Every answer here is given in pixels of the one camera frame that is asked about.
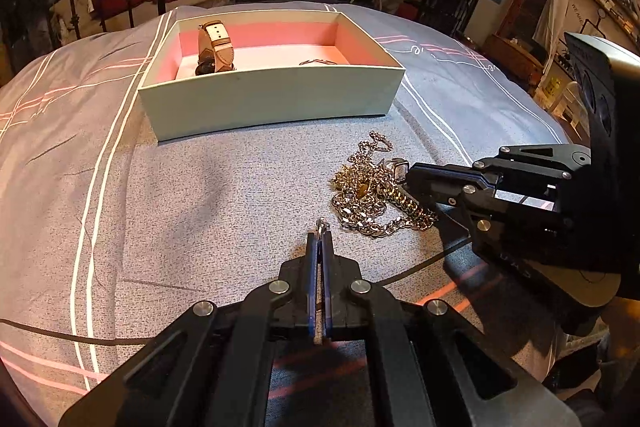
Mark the grey striped bed cover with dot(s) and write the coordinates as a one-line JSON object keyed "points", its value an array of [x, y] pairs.
{"points": [[107, 235]]}

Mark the watch with tan strap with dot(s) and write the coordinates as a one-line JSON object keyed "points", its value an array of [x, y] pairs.
{"points": [[215, 49]]}

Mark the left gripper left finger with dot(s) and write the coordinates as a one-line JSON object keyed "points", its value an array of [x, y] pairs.
{"points": [[311, 282]]}

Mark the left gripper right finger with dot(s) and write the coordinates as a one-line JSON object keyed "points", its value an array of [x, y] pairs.
{"points": [[327, 254]]}

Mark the thin rose gold bangle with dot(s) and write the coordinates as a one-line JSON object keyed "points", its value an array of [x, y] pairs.
{"points": [[317, 61]]}

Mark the white box pink interior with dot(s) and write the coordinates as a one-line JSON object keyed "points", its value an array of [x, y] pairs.
{"points": [[267, 85]]}

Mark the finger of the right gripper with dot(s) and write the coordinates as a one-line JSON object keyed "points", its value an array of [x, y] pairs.
{"points": [[469, 189]]}

